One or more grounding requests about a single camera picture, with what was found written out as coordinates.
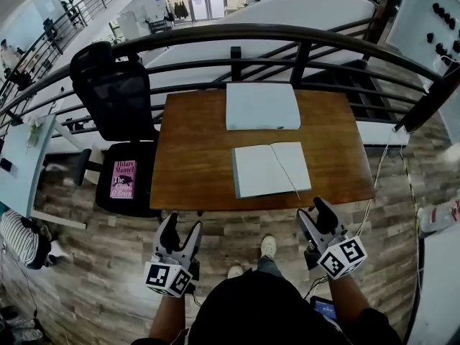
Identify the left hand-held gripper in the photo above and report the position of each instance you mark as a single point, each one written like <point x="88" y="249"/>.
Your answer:
<point x="163" y="275"/>

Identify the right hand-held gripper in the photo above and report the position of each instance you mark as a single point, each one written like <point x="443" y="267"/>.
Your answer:
<point x="341" y="259"/>

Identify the white notebook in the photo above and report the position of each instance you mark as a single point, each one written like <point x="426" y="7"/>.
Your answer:
<point x="267" y="169"/>

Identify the person's right forearm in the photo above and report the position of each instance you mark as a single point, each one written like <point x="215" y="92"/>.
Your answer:
<point x="348" y="295"/>

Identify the person's left forearm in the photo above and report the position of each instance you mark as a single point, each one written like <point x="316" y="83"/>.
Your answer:
<point x="168" y="316"/>

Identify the person's white shoe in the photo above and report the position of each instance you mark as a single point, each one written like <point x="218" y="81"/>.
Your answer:
<point x="234" y="272"/>
<point x="268" y="246"/>

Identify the person's jeans leg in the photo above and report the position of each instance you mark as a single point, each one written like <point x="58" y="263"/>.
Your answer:
<point x="270" y="266"/>

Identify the pink paperback book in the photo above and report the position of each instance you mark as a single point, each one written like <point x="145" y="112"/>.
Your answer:
<point x="123" y="180"/>

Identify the blue screen phone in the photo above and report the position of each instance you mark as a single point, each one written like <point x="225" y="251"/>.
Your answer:
<point x="325" y="308"/>

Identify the person's black top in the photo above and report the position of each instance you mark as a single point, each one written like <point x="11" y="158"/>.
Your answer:
<point x="266" y="311"/>

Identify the clear plastic bag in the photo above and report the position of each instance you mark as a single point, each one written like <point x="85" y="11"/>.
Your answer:
<point x="440" y="216"/>

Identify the white table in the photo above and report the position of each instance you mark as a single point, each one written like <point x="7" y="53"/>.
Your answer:
<point x="440" y="289"/>

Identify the black mesh office chair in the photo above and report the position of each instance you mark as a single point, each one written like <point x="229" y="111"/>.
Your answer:
<point x="115" y="102"/>

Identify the white side desk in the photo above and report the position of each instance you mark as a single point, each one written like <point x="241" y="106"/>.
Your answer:
<point x="21" y="164"/>

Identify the small green plant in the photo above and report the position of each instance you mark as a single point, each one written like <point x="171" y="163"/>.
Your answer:
<point x="33" y="135"/>

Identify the grey bag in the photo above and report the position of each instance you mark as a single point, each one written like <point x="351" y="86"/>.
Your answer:
<point x="18" y="327"/>

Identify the black curved metal railing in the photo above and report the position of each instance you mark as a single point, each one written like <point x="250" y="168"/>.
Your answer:
<point x="215" y="34"/>

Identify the hanging dark coats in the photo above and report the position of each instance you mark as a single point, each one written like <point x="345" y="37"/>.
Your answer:
<point x="180" y="10"/>

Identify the white panel with black knobs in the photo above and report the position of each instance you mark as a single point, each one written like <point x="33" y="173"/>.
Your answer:
<point x="427" y="16"/>

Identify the black balcony railing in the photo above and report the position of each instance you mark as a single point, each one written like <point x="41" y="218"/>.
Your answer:
<point x="61" y="23"/>

